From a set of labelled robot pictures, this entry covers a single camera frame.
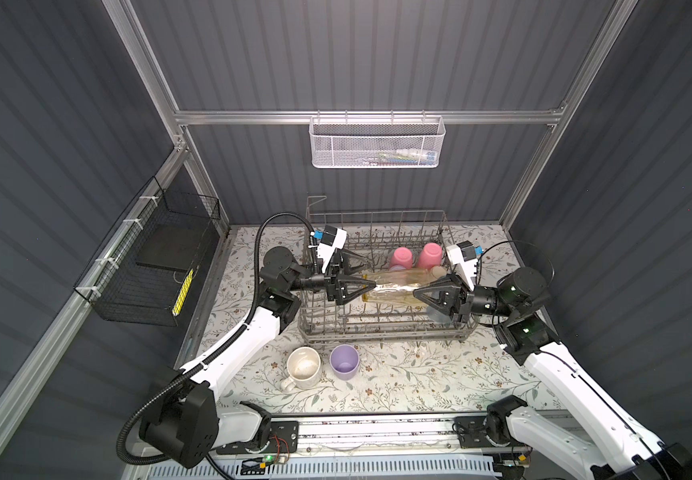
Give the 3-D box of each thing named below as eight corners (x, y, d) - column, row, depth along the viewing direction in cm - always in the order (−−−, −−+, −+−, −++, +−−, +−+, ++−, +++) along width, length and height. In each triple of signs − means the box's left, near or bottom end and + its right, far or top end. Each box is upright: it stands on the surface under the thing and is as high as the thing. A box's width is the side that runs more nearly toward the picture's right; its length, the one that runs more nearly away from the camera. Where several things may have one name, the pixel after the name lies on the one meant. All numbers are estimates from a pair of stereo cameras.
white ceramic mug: (288, 394, 82) (281, 384, 75) (292, 359, 88) (287, 347, 81) (321, 394, 82) (317, 384, 75) (323, 359, 88) (320, 347, 81)
